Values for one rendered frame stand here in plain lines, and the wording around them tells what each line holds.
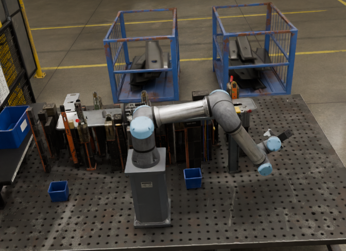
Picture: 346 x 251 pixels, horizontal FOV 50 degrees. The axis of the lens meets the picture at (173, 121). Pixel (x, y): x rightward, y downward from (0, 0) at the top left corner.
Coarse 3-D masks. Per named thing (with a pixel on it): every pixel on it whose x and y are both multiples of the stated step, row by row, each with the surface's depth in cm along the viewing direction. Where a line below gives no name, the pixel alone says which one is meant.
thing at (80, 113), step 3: (78, 99) 236; (75, 102) 234; (78, 102) 233; (75, 105) 233; (78, 105) 233; (75, 108) 235; (78, 108) 235; (81, 108) 237; (78, 111) 236; (81, 111) 237; (78, 114) 238; (81, 114) 238; (78, 117) 240; (81, 117) 240; (84, 120) 242; (84, 123) 243
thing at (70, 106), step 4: (68, 96) 289; (72, 96) 289; (76, 96) 288; (68, 100) 283; (72, 100) 283; (64, 104) 278; (68, 104) 278; (72, 104) 277; (68, 108) 273; (72, 108) 272
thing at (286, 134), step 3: (288, 129) 227; (285, 132) 226; (288, 132) 226; (279, 135) 225; (282, 135) 225; (285, 135) 226; (288, 135) 226; (291, 135) 227; (279, 138) 224; (282, 138) 225; (285, 138) 225; (282, 141) 224
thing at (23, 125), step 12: (12, 108) 247; (24, 108) 247; (0, 120) 238; (12, 120) 252; (24, 120) 237; (0, 132) 221; (12, 132) 221; (24, 132) 237; (0, 144) 226; (12, 144) 226
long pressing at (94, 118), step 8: (176, 104) 268; (248, 104) 260; (72, 112) 268; (88, 112) 266; (96, 112) 265; (112, 112) 263; (120, 112) 263; (88, 120) 256; (96, 120) 255; (104, 120) 254; (56, 128) 250; (64, 128) 249
